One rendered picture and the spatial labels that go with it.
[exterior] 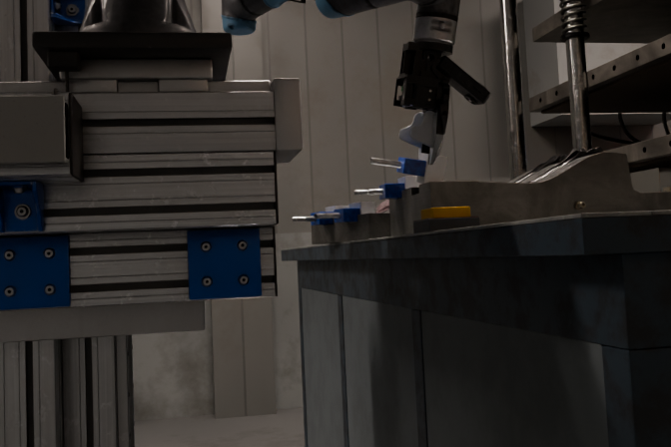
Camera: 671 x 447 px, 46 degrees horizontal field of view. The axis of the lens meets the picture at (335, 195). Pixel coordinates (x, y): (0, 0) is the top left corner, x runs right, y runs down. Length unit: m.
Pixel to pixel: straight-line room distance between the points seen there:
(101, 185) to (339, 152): 3.35
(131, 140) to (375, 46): 3.52
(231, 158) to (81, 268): 0.23
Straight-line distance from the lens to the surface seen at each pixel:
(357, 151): 4.29
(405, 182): 1.52
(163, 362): 4.18
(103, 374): 1.23
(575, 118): 2.51
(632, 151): 2.33
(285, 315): 4.18
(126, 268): 1.01
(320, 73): 4.33
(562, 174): 1.46
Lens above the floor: 0.77
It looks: 4 degrees up
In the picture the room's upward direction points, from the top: 3 degrees counter-clockwise
